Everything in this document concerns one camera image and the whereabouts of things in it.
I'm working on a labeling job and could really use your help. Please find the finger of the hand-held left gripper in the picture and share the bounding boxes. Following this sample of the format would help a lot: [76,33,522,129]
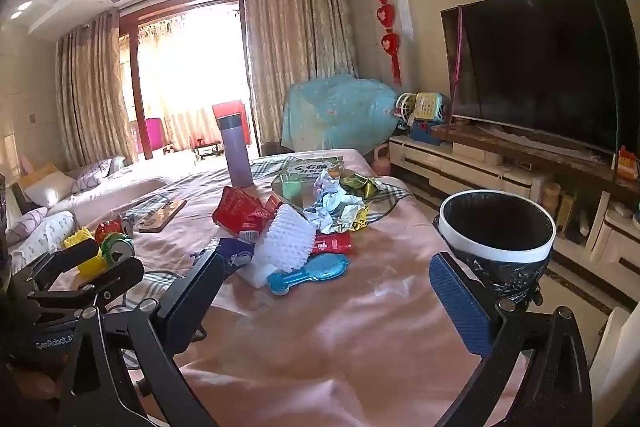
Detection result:
[12,237,101,303]
[35,257,146,313]

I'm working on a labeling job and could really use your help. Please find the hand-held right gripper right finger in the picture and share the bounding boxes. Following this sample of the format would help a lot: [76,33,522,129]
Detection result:
[430,252,593,427]

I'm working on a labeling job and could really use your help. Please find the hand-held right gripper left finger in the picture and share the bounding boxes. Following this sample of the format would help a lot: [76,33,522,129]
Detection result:
[57,249,226,427]

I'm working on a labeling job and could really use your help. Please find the yellow bumpy toy block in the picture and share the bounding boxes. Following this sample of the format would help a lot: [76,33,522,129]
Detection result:
[62,227,108,278]

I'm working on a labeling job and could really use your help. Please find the white bin with black bag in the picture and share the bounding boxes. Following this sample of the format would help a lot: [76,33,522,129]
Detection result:
[432,189,558,308]

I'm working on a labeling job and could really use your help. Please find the red candy tube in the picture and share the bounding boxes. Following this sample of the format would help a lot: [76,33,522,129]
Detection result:
[312,232,353,256]

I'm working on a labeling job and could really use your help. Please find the green drink can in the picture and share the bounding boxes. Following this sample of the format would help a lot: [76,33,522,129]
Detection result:
[100,232,137,267]

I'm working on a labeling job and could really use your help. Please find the white printed pillow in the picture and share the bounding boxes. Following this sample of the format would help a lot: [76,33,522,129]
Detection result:
[10,211,78,268]

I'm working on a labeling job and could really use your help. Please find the purple patterned pillow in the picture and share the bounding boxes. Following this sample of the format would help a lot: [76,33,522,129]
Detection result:
[5,207,51,248]

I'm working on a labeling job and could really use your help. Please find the plain white pillow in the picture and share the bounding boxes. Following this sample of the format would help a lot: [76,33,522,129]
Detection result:
[24,170,76,208]

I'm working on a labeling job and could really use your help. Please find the purple wrapper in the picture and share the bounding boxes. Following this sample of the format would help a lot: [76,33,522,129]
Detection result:
[217,237,256,268]

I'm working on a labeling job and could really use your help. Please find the wooden board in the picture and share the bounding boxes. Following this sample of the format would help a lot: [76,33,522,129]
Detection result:
[138,199,187,234]

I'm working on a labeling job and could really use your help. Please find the white lined pattern pillow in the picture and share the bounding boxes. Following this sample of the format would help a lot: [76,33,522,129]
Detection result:
[70,157,126,195]

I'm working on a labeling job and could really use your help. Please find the red paper box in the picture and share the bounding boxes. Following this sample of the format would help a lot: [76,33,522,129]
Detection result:
[211,186,281,240]

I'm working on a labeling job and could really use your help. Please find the gold foil wrapper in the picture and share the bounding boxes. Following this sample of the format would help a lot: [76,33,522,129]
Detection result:
[345,202,371,233]

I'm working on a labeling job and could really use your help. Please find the pink bed sheet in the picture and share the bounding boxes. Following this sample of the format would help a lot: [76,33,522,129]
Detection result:
[0,149,531,427]

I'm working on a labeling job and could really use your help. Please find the brown patterned box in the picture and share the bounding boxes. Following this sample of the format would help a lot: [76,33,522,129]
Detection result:
[557,193,576,238]

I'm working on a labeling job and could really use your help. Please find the cream jar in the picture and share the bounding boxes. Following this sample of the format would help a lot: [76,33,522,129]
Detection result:
[544,182,562,215]

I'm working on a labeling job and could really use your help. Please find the white television cabinet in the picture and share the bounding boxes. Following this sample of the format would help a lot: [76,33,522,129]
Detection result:
[389,124,640,308]

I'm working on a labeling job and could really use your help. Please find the green plastic box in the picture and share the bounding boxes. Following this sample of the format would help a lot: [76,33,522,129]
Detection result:
[271,172,321,210]

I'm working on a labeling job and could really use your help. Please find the green foil wrappers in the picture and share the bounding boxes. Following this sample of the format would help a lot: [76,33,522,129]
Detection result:
[340,174,383,200]

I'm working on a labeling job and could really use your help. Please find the beige patterned curtain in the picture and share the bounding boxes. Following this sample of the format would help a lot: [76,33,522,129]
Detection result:
[242,0,358,158]
[55,9,133,170]

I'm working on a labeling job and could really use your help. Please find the purple thermos bottle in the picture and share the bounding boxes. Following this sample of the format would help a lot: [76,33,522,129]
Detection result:
[216,113,255,188]

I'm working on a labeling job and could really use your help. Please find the pink kettlebell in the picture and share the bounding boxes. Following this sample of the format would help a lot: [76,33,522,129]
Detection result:
[374,144,393,175]

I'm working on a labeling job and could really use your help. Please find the crumpled white paper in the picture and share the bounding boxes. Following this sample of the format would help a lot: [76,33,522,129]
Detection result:
[302,172,368,235]

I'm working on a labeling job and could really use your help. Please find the blue toy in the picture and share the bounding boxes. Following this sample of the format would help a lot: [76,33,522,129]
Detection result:
[410,119,443,145]

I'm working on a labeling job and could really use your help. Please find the flat printed box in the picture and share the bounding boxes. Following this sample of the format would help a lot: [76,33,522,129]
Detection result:
[250,155,346,180]

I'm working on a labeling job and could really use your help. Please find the red chair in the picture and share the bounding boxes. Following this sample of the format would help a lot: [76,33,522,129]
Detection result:
[212,99,249,142]

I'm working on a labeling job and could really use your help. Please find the yellow toy basket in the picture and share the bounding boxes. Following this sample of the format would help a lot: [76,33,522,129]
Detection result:
[397,92,451,125]

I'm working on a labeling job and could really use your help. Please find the light blue furniture cover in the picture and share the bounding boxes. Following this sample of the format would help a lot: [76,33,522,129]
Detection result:
[281,74,401,154]

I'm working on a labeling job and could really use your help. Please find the black flat television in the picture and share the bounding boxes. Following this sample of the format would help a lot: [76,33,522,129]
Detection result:
[440,0,632,155]

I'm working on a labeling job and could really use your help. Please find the pink hoop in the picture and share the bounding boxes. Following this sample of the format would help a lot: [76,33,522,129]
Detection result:
[451,6,464,124]

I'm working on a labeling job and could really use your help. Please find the red hanging knot decoration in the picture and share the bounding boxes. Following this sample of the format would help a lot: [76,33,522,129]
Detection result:
[368,0,403,85]

